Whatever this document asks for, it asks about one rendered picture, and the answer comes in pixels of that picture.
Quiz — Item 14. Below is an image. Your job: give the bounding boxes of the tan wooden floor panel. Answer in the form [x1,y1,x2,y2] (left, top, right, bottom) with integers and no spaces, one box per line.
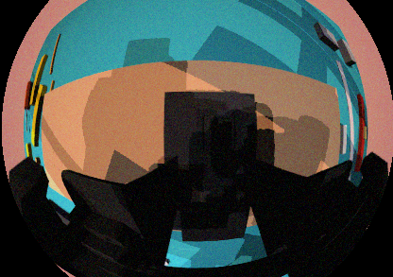
[42,61,341,201]

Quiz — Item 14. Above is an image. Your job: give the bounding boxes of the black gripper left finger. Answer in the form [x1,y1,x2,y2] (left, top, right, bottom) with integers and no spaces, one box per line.
[61,156,179,266]

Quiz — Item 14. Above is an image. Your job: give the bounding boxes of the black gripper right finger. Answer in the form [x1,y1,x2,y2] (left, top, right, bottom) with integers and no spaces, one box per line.
[250,160,352,255]

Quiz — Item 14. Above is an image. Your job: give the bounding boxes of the yellow flat bar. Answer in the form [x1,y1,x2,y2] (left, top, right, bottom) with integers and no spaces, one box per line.
[30,54,48,106]
[31,85,48,147]
[26,144,33,160]

